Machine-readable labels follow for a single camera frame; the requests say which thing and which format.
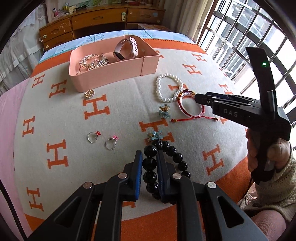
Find stack of books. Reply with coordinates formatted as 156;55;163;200
138;24;171;32

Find window security grille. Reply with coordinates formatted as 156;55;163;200
196;0;296;149

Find white lace covered piano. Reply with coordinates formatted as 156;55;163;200
1;3;47;94

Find white pearl bracelet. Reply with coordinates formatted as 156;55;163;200
155;73;184;103

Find red string bracelet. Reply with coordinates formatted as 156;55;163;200
170;89;219;123

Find blue white tree-print cloth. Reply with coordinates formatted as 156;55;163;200
39;30;194;63

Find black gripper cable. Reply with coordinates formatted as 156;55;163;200
242;178;255;204

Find pink smart watch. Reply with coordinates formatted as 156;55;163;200
113;37;138;61

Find right hand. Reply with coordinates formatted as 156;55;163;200
245;128;292;173

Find gold round brooch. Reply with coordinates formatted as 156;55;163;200
84;89;94;99

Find pink bed sheet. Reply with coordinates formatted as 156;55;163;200
0;79;32;236

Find black bead bracelet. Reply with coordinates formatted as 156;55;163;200
142;139;192;200

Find silver ring pink stone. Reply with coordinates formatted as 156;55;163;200
104;135;118;151

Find silver ring red stone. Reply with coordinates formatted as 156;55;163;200
87;131;101;144

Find pink plastic tray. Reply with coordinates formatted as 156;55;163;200
69;35;160;92

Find orange white H blanket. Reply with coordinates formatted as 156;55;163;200
14;40;250;230

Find beige curtain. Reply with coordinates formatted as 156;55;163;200
159;0;217;42

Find wooden desk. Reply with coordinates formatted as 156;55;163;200
39;4;165;52

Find right beige knit sleeve forearm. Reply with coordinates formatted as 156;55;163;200
240;154;295;222

